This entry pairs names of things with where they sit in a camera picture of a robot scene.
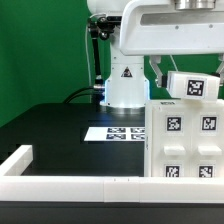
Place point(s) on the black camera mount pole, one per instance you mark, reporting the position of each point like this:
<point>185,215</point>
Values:
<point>97,50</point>

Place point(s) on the white cabinet door panel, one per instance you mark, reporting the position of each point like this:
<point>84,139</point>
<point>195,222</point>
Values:
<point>208,140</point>
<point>171,140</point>

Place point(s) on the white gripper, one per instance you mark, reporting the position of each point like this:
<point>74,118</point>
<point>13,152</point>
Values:
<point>159,27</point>

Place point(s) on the white table border fence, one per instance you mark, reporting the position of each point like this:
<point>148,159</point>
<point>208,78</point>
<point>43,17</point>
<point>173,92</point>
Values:
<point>15,186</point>

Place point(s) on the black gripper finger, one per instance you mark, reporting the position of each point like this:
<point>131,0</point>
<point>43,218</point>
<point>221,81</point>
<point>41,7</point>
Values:
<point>220,69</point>

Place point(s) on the white cabinet body box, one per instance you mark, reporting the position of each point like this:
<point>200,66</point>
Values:
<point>148,150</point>

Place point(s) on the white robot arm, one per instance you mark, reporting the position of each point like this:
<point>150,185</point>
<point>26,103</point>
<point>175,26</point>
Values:
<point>127,87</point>

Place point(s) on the white marker sheet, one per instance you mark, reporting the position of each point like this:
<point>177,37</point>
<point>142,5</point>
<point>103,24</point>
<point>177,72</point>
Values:
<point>115,134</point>

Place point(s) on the white cabinet top block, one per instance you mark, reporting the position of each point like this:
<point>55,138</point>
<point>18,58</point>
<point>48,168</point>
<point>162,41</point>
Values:
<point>194,86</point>

